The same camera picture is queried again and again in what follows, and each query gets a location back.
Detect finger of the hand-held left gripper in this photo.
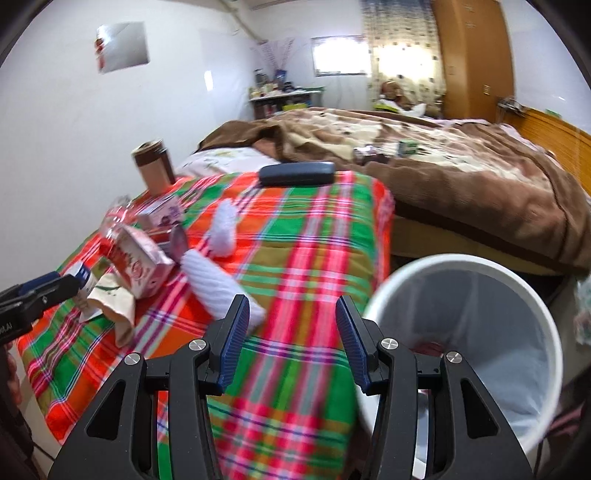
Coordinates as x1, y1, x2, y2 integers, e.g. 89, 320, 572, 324
0, 271, 63, 298
9, 274, 80, 324

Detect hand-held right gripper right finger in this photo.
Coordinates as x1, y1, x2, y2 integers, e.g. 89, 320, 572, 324
335, 295, 536, 480

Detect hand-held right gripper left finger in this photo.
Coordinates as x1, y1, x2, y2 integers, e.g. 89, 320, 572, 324
48, 294, 252, 480

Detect small white blue-capped bottle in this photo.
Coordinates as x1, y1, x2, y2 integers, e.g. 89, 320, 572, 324
69, 261, 100, 296

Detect white ribbed plastic bottle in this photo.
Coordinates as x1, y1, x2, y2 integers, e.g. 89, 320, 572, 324
180, 248, 266, 335

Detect white round trash bin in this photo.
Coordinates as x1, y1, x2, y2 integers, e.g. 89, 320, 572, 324
355, 253, 564, 480

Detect red and white carton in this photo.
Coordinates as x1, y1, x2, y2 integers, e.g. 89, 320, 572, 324
99, 224, 176, 298

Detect red green plaid blanket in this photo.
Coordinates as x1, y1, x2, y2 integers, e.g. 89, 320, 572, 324
17, 171, 395, 480

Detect clear crushed plastic bottle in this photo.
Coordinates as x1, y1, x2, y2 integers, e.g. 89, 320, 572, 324
99, 196, 139, 241

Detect white crumpled tissue wad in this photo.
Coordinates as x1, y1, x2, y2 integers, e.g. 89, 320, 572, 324
208, 198, 238, 256

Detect purple drink carton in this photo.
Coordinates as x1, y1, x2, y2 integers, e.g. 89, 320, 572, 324
139, 195, 183, 232

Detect brown and beige tumbler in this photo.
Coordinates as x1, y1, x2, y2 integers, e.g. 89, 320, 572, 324
131, 139, 177, 195

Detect dark blue glasses case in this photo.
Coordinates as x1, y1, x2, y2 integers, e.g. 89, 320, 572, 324
259, 161, 336, 188

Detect white floral bed sheet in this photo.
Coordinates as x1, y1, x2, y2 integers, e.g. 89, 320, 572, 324
178, 147, 278, 178

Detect purple crumpled wrapper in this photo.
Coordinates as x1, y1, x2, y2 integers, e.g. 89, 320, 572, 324
353, 145, 389, 164

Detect brown patterned blanket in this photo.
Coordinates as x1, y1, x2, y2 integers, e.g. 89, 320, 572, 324
198, 107, 591, 278

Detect white plastic bag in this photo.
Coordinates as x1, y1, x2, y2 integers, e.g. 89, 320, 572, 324
571, 277, 591, 344

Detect white shelf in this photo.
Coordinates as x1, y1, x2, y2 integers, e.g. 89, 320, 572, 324
248, 90, 321, 121

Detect brown teddy bear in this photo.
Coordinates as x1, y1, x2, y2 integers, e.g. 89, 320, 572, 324
379, 79, 416, 112

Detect row of bottles and jars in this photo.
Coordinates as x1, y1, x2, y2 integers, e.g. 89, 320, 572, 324
249, 68, 298, 99

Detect window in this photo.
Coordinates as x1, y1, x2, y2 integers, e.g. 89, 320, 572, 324
310, 36, 370, 77

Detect dried branches in vase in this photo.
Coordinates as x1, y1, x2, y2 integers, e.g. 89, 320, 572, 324
249, 37, 296, 75

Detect wooden headboard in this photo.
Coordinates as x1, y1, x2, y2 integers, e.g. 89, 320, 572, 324
501, 107, 591, 195

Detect spotted curtain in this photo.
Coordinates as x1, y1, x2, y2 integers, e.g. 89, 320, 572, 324
362, 0, 446, 112

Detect wooden wardrobe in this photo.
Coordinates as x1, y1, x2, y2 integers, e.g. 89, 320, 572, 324
431, 0, 515, 123

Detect wooden bed frame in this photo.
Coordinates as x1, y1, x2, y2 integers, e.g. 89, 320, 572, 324
392, 215, 568, 278

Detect wall calendar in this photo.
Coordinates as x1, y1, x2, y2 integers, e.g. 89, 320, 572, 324
95, 21, 151, 73

